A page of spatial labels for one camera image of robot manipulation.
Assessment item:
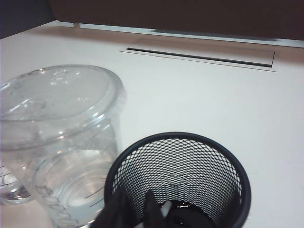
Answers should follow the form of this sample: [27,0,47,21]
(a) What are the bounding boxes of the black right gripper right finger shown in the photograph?
[144,189,167,228]

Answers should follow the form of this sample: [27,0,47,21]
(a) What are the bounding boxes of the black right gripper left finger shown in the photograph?
[94,187,134,228]

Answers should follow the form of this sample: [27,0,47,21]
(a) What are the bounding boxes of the large clear cup with logo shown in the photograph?
[23,118,119,228]

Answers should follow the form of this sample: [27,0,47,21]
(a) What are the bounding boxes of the small clear plastic cup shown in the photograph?
[0,163,33,205]

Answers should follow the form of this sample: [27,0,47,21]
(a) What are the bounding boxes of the clear plastic cup with lid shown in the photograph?
[0,64,128,153]

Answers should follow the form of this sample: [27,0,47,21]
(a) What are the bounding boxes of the black mesh pen holder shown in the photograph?
[104,132,252,228]

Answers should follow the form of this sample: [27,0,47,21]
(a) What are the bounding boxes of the brown desk partition panel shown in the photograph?
[47,0,304,40]

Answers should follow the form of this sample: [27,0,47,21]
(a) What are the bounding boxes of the white desk cable flap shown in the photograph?
[120,38,278,73]

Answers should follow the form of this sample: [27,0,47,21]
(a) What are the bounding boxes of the white partition base rail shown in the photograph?
[78,22,304,48]

